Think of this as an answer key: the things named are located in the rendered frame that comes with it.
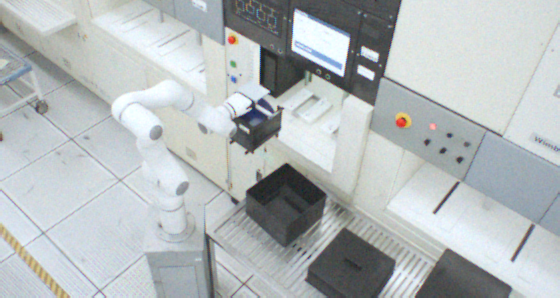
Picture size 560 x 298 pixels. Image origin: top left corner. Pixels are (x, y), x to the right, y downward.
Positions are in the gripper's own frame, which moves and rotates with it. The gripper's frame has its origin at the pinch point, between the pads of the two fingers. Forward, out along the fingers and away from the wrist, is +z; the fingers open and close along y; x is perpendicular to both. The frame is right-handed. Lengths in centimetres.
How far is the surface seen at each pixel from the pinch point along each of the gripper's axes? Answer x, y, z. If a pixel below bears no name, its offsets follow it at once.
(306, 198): -46, 37, 0
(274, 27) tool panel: 29.0, -1.2, 15.0
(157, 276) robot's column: -73, 3, -70
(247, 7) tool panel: 32.2, -17.6, 14.9
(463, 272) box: -23, 116, -1
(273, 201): -48, 25, -11
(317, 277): -40, 70, -34
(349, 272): -39, 79, -23
